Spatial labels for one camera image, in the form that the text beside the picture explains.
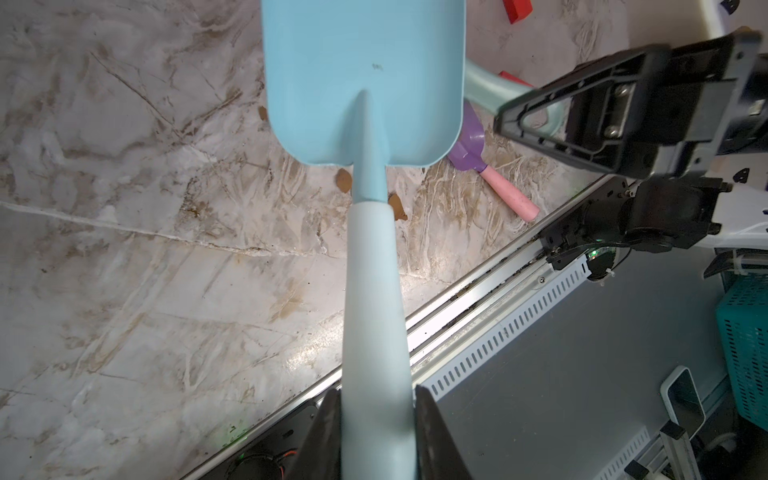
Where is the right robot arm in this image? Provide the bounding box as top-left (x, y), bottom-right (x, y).
top-left (494, 29), bottom-right (767, 270)

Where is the red block front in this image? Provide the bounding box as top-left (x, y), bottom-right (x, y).
top-left (499, 71), bottom-right (532, 88)

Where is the purple trowel pink handle front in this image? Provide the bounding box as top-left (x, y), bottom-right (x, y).
top-left (447, 100), bottom-right (540, 222)

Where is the teal plastic basket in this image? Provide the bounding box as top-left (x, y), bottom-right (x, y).
top-left (716, 275), bottom-right (767, 430)

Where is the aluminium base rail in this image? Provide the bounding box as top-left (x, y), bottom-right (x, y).
top-left (179, 173), bottom-right (655, 480)

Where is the red block near bucket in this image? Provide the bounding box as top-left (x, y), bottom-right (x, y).
top-left (503, 0), bottom-right (533, 24)

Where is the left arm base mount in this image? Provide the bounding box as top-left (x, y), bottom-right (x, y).
top-left (199, 401), bottom-right (318, 479)

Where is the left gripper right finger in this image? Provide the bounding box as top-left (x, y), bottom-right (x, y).
top-left (415, 385), bottom-right (472, 480)

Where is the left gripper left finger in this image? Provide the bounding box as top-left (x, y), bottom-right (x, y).
top-left (286, 388), bottom-right (341, 480)

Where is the light blue trowel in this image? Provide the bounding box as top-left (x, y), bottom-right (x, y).
top-left (261, 1), bottom-right (466, 479)

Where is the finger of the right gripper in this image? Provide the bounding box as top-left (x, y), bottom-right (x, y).
top-left (494, 56), bottom-right (636, 174)

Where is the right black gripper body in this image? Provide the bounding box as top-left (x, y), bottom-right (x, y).
top-left (563, 26), bottom-right (768, 181)

